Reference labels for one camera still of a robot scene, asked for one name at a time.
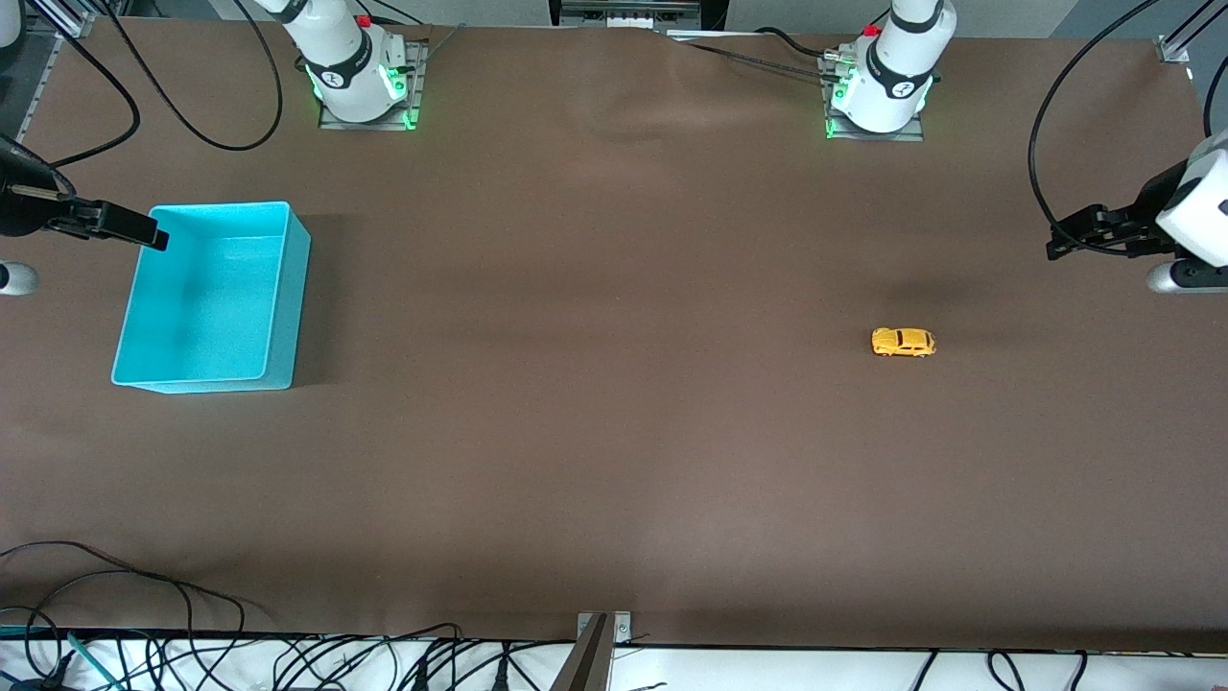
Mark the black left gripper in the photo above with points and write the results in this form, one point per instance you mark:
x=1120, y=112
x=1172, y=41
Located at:
x=1145, y=217

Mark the grey metal bracket plate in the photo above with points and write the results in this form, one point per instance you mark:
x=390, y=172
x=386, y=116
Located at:
x=622, y=629

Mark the aluminium frame profile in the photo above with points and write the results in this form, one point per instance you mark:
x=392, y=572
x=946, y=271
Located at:
x=1175, y=46
x=62, y=17

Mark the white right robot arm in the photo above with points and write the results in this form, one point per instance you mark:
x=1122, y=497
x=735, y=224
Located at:
x=345, y=77

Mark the teal plastic bin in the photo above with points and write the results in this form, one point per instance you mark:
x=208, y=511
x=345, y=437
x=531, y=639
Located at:
x=206, y=307

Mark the yellow beetle toy car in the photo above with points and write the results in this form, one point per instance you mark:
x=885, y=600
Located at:
x=902, y=343

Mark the grey metal camera pole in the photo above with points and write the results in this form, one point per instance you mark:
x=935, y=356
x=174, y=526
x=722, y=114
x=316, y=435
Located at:
x=587, y=662

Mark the teal stick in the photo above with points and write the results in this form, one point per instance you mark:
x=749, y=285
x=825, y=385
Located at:
x=96, y=662

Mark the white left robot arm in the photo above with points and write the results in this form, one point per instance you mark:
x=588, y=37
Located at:
x=892, y=86

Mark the black power strip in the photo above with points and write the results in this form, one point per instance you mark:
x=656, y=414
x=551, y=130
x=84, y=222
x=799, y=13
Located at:
x=628, y=10

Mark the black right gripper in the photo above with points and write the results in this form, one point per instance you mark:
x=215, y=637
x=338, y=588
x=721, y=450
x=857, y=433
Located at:
x=21, y=206

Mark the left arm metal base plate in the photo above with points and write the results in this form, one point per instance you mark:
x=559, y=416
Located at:
x=916, y=134

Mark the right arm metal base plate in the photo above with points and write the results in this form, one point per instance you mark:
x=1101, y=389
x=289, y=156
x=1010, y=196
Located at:
x=417, y=86

